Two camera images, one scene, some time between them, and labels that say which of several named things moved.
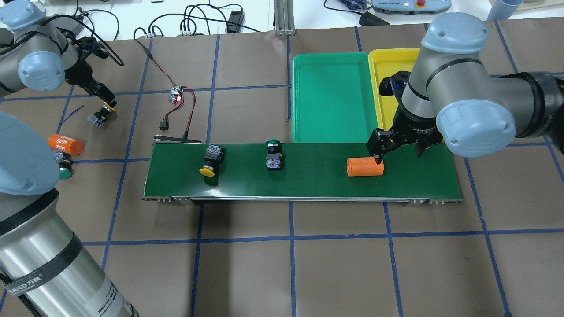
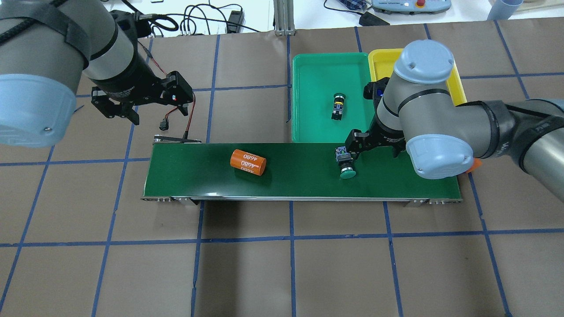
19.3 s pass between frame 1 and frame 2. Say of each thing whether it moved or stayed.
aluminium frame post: stayed
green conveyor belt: stayed
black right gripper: moved
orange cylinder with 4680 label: moved
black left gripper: moved
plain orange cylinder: moved
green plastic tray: stayed
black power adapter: stayed
